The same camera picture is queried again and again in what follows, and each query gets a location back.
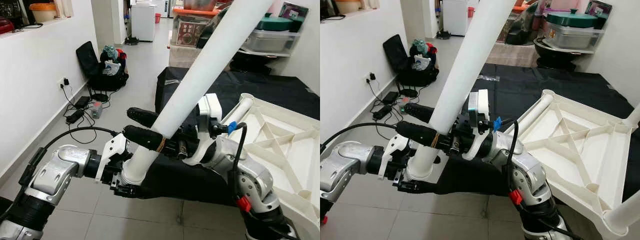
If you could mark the wall socket with black plugs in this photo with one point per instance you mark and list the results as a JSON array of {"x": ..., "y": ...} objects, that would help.
[
  {"x": 64, "y": 81},
  {"x": 371, "y": 77}
]

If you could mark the clear storage box orange lid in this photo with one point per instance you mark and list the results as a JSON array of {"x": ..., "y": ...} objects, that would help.
[{"x": 192, "y": 11}]

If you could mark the white appliance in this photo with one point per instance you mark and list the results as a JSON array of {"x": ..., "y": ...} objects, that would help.
[
  {"x": 455, "y": 17},
  {"x": 143, "y": 22}
]

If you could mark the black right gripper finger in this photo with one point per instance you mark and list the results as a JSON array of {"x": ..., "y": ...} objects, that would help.
[
  {"x": 142, "y": 137},
  {"x": 417, "y": 112},
  {"x": 142, "y": 116},
  {"x": 417, "y": 132}
]

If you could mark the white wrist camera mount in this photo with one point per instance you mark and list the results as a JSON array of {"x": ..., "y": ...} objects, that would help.
[
  {"x": 112, "y": 147},
  {"x": 395, "y": 145},
  {"x": 212, "y": 107},
  {"x": 482, "y": 102}
]

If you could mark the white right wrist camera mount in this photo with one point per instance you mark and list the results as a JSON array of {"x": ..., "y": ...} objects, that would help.
[
  {"x": 482, "y": 102},
  {"x": 212, "y": 107}
]

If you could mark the beige cloth covered table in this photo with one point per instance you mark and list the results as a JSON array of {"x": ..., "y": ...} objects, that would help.
[
  {"x": 182, "y": 57},
  {"x": 520, "y": 55}
]

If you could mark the black power adapter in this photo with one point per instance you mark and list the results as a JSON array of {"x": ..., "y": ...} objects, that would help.
[
  {"x": 390, "y": 96},
  {"x": 82, "y": 101}
]

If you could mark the brown basin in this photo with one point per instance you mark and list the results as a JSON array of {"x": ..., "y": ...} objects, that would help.
[{"x": 200, "y": 4}]

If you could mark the small red bin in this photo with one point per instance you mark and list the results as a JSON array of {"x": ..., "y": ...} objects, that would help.
[
  {"x": 158, "y": 18},
  {"x": 470, "y": 12}
]

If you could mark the flat black router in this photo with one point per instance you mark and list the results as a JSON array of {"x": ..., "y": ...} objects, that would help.
[
  {"x": 100, "y": 96},
  {"x": 409, "y": 92}
]

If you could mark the yellow rubber band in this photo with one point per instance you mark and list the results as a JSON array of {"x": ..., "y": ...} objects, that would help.
[
  {"x": 161, "y": 145},
  {"x": 436, "y": 141}
]

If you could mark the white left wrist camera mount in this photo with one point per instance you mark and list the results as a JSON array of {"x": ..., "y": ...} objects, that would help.
[
  {"x": 112, "y": 147},
  {"x": 395, "y": 145}
]

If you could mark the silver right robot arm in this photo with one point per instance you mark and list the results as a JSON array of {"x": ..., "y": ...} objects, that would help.
[
  {"x": 530, "y": 172},
  {"x": 250, "y": 175}
]

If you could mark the dark bag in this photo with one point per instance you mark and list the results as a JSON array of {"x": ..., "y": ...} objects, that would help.
[
  {"x": 17, "y": 9},
  {"x": 327, "y": 7}
]

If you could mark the grey charger with red label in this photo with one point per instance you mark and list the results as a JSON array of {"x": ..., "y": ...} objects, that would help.
[
  {"x": 96, "y": 109},
  {"x": 404, "y": 105}
]

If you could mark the open black suitcase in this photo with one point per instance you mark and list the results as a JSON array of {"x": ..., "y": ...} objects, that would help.
[
  {"x": 393, "y": 50},
  {"x": 86, "y": 57}
]

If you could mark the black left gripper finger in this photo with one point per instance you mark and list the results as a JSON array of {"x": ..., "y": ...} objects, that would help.
[
  {"x": 125, "y": 191},
  {"x": 410, "y": 187}
]

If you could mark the black power strip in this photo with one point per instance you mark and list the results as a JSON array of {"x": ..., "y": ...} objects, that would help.
[
  {"x": 382, "y": 112},
  {"x": 75, "y": 116}
]

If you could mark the white plastic bag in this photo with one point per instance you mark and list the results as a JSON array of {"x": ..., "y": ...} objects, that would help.
[
  {"x": 421, "y": 62},
  {"x": 111, "y": 68}
]

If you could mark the beige container orange lid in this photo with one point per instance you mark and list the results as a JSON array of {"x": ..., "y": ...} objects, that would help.
[
  {"x": 42, "y": 12},
  {"x": 347, "y": 6}
]

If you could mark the flat clear plastic strip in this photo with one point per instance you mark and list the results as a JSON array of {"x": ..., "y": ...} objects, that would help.
[{"x": 489, "y": 78}]

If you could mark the dark red round object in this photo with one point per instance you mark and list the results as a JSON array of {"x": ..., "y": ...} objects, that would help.
[{"x": 6, "y": 26}]

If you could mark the teal plush toy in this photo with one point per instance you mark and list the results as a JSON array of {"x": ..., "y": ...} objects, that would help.
[
  {"x": 110, "y": 51},
  {"x": 420, "y": 46}
]

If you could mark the white shelf board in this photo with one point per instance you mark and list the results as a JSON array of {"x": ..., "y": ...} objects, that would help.
[
  {"x": 285, "y": 52},
  {"x": 590, "y": 50}
]

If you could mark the black cloth cover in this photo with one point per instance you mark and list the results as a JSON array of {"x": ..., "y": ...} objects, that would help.
[
  {"x": 275, "y": 92},
  {"x": 550, "y": 80}
]

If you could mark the white plastic table leg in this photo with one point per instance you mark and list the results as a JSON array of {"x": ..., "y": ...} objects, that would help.
[
  {"x": 210, "y": 65},
  {"x": 470, "y": 60},
  {"x": 239, "y": 112},
  {"x": 634, "y": 116},
  {"x": 537, "y": 112},
  {"x": 625, "y": 212}
]

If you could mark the black mop head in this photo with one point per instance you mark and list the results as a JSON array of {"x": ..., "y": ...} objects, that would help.
[
  {"x": 443, "y": 35},
  {"x": 131, "y": 41}
]

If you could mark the white plastic table top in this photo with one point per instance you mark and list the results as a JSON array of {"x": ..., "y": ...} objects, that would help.
[
  {"x": 290, "y": 150},
  {"x": 590, "y": 150}
]

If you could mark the red plastic stool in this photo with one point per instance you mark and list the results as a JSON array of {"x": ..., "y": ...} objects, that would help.
[{"x": 322, "y": 219}]

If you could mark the dark printed packet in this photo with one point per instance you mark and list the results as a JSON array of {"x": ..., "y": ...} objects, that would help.
[
  {"x": 295, "y": 10},
  {"x": 599, "y": 7}
]

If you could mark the red cloth item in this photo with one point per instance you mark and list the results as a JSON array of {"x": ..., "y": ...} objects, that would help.
[
  {"x": 431, "y": 48},
  {"x": 121, "y": 53}
]

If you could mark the clear plastic storage box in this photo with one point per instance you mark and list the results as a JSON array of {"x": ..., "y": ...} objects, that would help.
[
  {"x": 272, "y": 41},
  {"x": 575, "y": 37}
]

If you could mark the green pot lid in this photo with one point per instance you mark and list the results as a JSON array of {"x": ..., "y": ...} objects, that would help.
[
  {"x": 572, "y": 19},
  {"x": 275, "y": 22}
]

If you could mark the black wok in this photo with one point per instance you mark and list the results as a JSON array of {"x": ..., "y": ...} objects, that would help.
[
  {"x": 255, "y": 62},
  {"x": 555, "y": 60}
]

